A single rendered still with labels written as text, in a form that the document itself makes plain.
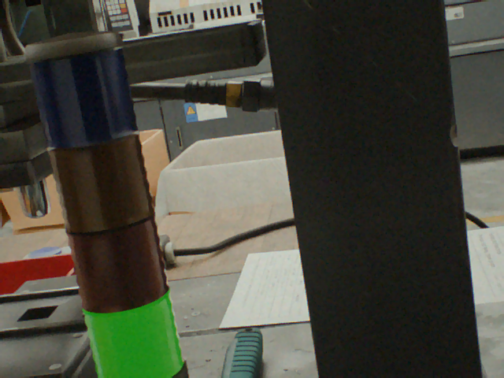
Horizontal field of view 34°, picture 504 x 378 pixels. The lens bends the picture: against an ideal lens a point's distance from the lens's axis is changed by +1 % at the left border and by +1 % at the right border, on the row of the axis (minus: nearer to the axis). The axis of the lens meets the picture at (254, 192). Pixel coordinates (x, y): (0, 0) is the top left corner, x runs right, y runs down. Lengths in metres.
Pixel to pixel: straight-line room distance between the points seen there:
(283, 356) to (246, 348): 0.05
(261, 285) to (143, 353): 0.54
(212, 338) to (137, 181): 0.45
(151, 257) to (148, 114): 4.95
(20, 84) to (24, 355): 0.19
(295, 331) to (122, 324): 0.43
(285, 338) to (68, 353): 0.23
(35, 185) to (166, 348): 0.24
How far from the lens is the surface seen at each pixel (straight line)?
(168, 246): 1.00
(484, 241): 0.94
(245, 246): 1.03
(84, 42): 0.33
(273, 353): 0.73
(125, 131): 0.33
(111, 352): 0.35
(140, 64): 0.55
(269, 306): 0.83
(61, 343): 0.61
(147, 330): 0.35
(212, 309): 0.85
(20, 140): 0.55
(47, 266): 0.94
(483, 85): 5.09
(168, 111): 5.25
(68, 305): 0.68
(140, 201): 0.34
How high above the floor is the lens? 1.20
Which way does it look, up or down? 14 degrees down
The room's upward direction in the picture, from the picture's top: 9 degrees counter-clockwise
